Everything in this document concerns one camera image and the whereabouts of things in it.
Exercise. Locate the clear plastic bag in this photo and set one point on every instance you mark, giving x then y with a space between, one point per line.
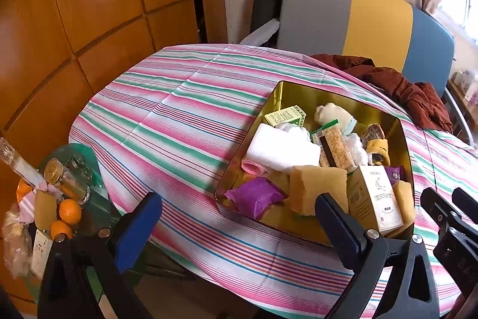
15 248

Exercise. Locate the wooden wardrobe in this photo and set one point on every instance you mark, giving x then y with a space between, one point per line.
93 5

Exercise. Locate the glass jar with yellow lid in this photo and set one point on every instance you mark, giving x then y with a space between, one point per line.
69 184

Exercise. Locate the red-brown jacket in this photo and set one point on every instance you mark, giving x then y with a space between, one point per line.
403 87

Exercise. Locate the pink striped cloth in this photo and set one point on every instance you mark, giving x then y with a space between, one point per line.
28 208

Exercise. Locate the white gauze ball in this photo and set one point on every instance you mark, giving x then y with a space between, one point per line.
356 151
295 131

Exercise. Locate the grey metal bed rail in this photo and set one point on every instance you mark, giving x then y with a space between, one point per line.
459 113

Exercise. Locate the yellow patterned sock bundle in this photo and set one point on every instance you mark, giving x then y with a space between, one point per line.
378 145

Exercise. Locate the wooden shelf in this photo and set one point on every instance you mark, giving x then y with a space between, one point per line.
465 91

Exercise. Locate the clear bag of crackers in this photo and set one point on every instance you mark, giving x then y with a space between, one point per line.
336 149

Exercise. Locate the striped bed sheet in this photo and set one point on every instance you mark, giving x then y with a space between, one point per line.
179 109

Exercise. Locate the gold metal tin box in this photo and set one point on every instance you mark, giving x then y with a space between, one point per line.
272 94

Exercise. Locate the purple packet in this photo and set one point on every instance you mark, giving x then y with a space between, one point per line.
257 197
395 174

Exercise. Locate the yellow sponge block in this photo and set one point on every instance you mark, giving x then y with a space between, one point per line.
317 188
405 201

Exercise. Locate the beige printed box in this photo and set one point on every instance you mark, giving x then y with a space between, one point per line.
377 199

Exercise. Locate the white wrapped bed rail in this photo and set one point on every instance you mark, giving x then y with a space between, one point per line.
261 33

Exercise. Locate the green glass side table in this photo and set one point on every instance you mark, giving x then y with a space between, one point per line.
97 203

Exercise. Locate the green yellow box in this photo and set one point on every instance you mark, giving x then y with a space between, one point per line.
285 115

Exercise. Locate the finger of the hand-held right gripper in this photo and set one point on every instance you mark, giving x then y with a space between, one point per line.
438 208
466 207

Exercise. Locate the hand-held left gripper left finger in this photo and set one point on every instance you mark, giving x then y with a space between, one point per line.
138 229

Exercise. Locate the small white box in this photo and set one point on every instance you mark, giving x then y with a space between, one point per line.
40 255

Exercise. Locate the white towel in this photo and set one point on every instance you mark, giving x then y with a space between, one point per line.
280 151

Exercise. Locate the pink plastic roll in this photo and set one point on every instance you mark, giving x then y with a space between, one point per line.
252 167

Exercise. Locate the clear glass bottle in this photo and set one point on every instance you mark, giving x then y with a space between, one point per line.
18 164

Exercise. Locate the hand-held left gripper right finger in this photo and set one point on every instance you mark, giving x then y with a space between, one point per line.
345 240

